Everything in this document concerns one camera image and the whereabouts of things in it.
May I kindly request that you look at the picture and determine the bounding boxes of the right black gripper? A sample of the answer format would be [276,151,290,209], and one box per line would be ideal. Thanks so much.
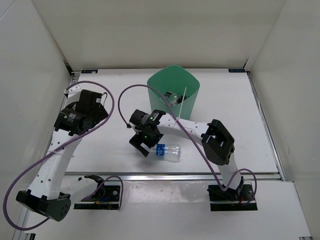
[129,127,164,157]

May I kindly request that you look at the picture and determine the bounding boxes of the clear bottle blue label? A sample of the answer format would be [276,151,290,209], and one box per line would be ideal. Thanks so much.
[150,143,181,163]

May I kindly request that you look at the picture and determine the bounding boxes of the small bottle black label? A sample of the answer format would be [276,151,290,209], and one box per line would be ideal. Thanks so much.
[164,91,184,106]

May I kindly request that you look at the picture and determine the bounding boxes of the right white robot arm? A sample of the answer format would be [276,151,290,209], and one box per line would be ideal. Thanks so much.
[126,109,244,200]

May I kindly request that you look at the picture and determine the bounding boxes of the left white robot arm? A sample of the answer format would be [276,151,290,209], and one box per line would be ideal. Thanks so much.
[16,85,108,222]

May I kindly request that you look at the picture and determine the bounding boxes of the green plastic bin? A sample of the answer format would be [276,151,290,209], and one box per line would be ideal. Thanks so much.
[147,65,200,120]

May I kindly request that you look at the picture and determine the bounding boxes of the blue label strip left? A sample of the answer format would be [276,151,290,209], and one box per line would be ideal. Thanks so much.
[81,69,98,74]

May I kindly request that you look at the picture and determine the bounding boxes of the blue label strip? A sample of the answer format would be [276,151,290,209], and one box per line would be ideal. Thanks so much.
[228,68,246,73]
[81,69,98,74]

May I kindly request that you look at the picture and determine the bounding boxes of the blue label strip right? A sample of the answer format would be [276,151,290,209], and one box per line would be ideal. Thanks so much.
[228,68,246,73]

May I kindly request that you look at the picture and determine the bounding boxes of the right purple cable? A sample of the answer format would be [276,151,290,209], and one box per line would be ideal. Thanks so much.
[117,84,258,205]

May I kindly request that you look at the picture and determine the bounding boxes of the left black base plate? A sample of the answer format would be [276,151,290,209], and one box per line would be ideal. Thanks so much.
[73,174,124,210]

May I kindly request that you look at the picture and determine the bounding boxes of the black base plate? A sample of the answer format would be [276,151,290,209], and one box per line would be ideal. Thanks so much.
[73,174,124,210]
[207,184,258,212]

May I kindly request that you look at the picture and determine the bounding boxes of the aluminium rail front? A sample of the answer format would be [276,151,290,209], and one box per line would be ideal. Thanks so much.
[65,172,282,181]

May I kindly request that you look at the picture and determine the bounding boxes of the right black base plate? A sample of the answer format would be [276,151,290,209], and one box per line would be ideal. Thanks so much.
[207,184,258,212]

